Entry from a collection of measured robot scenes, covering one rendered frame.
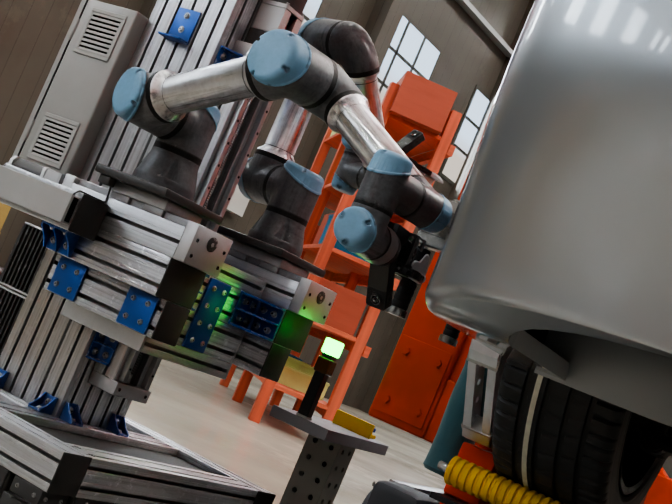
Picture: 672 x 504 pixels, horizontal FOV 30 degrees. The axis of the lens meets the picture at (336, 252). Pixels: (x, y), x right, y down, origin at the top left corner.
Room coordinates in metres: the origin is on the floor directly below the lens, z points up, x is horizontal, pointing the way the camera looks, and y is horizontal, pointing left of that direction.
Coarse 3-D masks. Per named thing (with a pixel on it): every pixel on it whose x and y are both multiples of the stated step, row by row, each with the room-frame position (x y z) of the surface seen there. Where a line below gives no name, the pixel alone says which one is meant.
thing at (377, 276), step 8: (392, 264) 2.37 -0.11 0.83; (376, 272) 2.38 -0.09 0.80; (384, 272) 2.37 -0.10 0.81; (392, 272) 2.38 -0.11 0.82; (368, 280) 2.40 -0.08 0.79; (376, 280) 2.39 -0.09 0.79; (384, 280) 2.38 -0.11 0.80; (392, 280) 2.39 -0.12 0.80; (368, 288) 2.41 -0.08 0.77; (376, 288) 2.40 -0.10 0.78; (384, 288) 2.38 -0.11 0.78; (392, 288) 2.40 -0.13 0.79; (368, 296) 2.41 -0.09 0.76; (376, 296) 2.40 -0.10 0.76; (384, 296) 2.39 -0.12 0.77; (368, 304) 2.42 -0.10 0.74; (376, 304) 2.41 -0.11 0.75; (384, 304) 2.40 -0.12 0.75
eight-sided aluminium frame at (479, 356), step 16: (480, 352) 2.33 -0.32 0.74; (480, 368) 2.38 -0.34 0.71; (496, 368) 2.33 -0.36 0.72; (480, 384) 2.42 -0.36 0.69; (496, 384) 2.36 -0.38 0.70; (480, 400) 2.45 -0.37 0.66; (496, 400) 2.40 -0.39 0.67; (464, 416) 2.45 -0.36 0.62; (480, 416) 2.46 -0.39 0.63; (464, 432) 2.47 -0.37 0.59; (480, 432) 2.45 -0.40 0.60
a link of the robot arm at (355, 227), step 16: (352, 208) 2.21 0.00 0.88; (368, 208) 2.22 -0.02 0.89; (336, 224) 2.22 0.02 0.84; (352, 224) 2.20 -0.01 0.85; (368, 224) 2.20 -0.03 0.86; (384, 224) 2.23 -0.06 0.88; (352, 240) 2.20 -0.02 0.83; (368, 240) 2.21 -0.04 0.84; (384, 240) 2.26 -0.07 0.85; (368, 256) 2.27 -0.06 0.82
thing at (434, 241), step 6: (444, 228) 2.48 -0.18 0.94; (420, 234) 2.50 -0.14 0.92; (426, 234) 2.50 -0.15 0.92; (432, 234) 2.49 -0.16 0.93; (438, 234) 2.49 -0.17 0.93; (444, 234) 2.48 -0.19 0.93; (420, 240) 2.50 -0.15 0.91; (426, 240) 2.50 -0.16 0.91; (432, 240) 2.49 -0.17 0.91; (438, 240) 2.48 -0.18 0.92; (444, 240) 2.48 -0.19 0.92; (426, 246) 2.51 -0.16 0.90; (432, 246) 2.49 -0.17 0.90; (438, 246) 2.48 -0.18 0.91; (438, 252) 2.52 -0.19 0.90
